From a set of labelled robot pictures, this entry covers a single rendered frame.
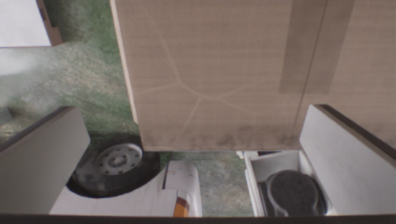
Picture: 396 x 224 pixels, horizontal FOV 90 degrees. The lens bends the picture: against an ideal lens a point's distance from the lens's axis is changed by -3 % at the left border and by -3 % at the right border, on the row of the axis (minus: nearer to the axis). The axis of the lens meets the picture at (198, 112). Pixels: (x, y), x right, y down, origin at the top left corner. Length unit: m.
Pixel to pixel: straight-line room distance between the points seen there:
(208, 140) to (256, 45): 0.11
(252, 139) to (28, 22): 1.42
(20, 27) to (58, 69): 0.30
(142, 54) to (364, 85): 0.21
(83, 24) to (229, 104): 1.32
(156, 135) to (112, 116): 1.42
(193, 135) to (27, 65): 1.61
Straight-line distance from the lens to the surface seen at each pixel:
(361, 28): 0.22
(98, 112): 1.67
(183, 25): 0.18
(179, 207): 1.14
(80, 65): 1.55
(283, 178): 0.52
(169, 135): 0.22
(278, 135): 0.24
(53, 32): 1.50
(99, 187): 1.35
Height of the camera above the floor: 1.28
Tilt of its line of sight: 59 degrees down
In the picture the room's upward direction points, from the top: 179 degrees counter-clockwise
